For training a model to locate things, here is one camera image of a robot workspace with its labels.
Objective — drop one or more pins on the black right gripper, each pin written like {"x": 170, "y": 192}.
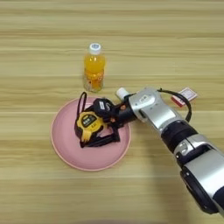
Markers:
{"x": 124, "y": 112}

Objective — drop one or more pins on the yellow black tape measure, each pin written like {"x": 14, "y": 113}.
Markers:
{"x": 87, "y": 122}

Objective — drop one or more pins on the orange juice bottle white cap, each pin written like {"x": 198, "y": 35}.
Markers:
{"x": 94, "y": 68}

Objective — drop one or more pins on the small red white box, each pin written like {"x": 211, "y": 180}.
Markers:
{"x": 185, "y": 95}

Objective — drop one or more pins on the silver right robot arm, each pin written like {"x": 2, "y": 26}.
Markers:
{"x": 163, "y": 113}

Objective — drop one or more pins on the pink round plate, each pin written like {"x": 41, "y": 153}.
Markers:
{"x": 96, "y": 157}

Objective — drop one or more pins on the green white glue stick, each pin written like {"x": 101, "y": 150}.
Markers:
{"x": 122, "y": 92}

